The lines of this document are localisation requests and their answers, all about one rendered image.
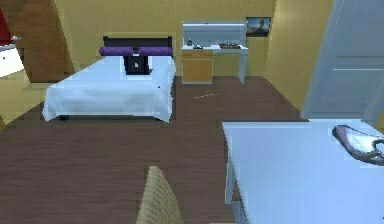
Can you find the grey glass bowl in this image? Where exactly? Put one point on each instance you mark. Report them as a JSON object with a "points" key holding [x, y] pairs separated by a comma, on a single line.
{"points": [[358, 143]]}

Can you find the black laptop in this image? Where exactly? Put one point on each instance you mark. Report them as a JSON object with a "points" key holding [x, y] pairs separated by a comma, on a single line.
{"points": [[136, 65]]}

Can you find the white desk with wooden cupboard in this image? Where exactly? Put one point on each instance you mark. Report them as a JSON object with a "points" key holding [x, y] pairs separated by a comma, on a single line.
{"points": [[200, 66]]}

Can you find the white table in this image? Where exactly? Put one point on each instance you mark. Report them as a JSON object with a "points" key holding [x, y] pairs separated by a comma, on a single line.
{"points": [[306, 176]]}

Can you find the dark flat tray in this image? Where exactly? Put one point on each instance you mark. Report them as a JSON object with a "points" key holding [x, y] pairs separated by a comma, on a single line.
{"points": [[230, 46]]}

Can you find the small dark bottle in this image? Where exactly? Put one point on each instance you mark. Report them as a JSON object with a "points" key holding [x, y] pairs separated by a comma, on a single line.
{"points": [[189, 42]]}

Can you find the white bed with black headboard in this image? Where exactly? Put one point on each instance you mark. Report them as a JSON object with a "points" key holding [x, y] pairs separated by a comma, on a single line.
{"points": [[110, 90]]}

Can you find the purple pillow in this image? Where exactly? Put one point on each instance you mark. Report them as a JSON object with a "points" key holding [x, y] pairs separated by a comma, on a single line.
{"points": [[155, 51], [116, 51]]}

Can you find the framed dark picture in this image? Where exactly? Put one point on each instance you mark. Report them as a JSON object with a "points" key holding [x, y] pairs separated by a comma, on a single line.
{"points": [[258, 26]]}

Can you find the small black flat object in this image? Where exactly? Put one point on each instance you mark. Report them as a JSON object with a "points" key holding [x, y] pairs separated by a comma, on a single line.
{"points": [[198, 47]]}

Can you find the white room door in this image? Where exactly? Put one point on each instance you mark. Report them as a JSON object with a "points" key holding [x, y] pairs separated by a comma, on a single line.
{"points": [[346, 66]]}

